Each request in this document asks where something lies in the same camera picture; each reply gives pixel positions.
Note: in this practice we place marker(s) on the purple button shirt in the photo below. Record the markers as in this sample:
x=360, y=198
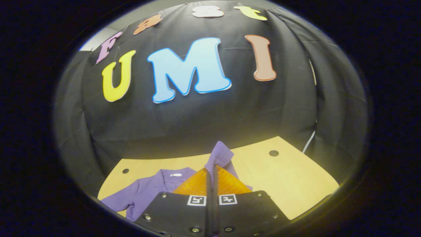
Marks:
x=148, y=191

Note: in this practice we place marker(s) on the black backdrop cloth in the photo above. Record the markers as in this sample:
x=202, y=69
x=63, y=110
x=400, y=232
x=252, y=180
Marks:
x=197, y=125

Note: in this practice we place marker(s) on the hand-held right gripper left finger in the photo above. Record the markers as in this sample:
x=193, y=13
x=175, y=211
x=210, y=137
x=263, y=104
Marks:
x=208, y=214

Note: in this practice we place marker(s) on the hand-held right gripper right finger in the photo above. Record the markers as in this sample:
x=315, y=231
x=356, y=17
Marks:
x=217, y=217

